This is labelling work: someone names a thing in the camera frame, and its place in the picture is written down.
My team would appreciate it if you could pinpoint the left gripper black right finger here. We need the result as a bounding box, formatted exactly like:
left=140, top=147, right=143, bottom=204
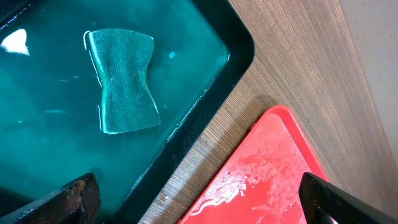
left=298, top=172, right=397, bottom=224

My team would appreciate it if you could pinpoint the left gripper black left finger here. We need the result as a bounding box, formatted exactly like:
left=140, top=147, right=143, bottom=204
left=1, top=173, right=101, bottom=224

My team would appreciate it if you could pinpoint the green yellow scrub sponge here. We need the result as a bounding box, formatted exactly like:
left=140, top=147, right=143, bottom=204
left=83, top=29, right=161, bottom=134

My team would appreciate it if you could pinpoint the red serving tray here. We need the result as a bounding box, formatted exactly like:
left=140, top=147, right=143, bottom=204
left=180, top=105, right=328, bottom=224

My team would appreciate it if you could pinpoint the black water tray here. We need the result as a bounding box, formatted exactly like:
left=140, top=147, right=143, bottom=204
left=1, top=1, right=254, bottom=223

